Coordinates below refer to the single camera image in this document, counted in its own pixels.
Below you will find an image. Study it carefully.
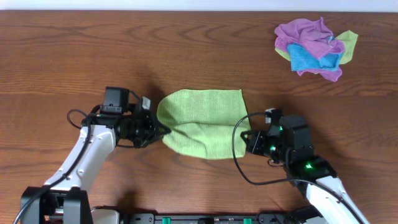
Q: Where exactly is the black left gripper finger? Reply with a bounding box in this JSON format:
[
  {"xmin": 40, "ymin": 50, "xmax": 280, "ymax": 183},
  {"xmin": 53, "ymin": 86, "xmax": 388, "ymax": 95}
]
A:
[
  {"xmin": 152, "ymin": 116, "xmax": 171, "ymax": 136},
  {"xmin": 133, "ymin": 134, "xmax": 164, "ymax": 148}
]

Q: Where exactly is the light green microfiber cloth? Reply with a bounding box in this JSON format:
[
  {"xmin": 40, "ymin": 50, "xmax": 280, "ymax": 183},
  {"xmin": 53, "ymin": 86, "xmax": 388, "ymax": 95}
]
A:
[{"xmin": 157, "ymin": 89, "xmax": 251, "ymax": 160}]

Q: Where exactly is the purple microfiber cloth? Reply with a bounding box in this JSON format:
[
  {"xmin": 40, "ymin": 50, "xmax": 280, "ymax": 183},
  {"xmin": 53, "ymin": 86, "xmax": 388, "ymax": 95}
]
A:
[{"xmin": 274, "ymin": 18, "xmax": 342, "ymax": 82}]

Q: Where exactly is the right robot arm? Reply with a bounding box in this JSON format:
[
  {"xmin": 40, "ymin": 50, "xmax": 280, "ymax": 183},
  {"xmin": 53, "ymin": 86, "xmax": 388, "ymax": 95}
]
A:
[{"xmin": 240, "ymin": 110, "xmax": 368, "ymax": 223}]

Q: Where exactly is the blue microfiber cloth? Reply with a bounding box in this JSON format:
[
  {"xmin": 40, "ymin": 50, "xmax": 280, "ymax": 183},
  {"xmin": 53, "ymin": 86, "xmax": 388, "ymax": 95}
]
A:
[{"xmin": 284, "ymin": 35, "xmax": 345, "ymax": 71}]

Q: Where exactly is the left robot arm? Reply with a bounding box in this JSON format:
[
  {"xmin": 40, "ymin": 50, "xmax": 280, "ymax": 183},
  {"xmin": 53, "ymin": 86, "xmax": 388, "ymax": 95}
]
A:
[{"xmin": 14, "ymin": 86, "xmax": 171, "ymax": 223}]

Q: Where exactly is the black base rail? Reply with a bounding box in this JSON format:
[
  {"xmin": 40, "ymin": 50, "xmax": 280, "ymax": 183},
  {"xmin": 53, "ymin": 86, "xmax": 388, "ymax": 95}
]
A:
[{"xmin": 119, "ymin": 213, "xmax": 295, "ymax": 224}]

